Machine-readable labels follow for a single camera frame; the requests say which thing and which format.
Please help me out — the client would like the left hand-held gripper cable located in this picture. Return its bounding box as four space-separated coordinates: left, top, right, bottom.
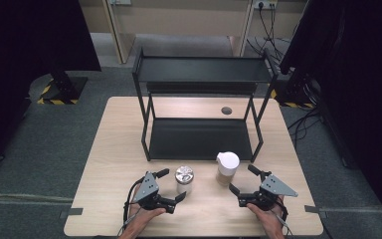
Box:
117 175 147 237

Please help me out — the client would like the white wall power outlet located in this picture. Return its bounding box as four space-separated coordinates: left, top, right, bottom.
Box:
253 0 279 10

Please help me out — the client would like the white frame post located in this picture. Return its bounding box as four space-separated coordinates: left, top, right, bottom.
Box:
101 0 137 65
228 0 257 58

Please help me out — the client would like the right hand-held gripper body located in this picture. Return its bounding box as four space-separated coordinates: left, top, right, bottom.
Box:
238 172 298 212

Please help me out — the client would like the hand-held gripper cable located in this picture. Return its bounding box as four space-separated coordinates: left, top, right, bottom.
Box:
272 205 294 238
117 175 147 237

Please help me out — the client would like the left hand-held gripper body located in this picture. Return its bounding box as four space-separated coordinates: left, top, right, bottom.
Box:
131 170 177 214

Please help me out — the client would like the black curtain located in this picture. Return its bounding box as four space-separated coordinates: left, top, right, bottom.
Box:
0 0 102 173
280 0 382 230

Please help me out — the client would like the person's right hand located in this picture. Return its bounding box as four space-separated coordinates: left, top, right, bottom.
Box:
246 195 287 227

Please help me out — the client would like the black floor cable bundle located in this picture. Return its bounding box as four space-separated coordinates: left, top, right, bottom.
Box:
286 109 322 147

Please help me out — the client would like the grey tape strip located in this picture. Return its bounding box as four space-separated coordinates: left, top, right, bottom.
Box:
303 204 328 218
59 207 85 219

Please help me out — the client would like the jar with white lid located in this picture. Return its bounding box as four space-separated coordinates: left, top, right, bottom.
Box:
215 151 241 187

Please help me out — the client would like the black wall cable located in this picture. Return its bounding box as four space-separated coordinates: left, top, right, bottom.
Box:
247 4 282 59
268 5 285 58

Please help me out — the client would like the black stand base striped tape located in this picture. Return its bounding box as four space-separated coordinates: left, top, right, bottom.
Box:
37 71 89 106
270 79 316 109

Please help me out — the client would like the black two-tier metal shelf rack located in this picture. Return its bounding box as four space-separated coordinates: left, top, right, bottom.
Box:
131 47 280 163

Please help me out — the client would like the right hand-held gripper cable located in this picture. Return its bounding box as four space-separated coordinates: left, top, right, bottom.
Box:
272 205 294 238

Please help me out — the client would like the silver metal cup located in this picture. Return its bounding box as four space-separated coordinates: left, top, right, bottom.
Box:
174 165 195 195

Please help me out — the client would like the person's left hand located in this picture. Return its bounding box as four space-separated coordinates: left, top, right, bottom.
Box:
128 202 168 224

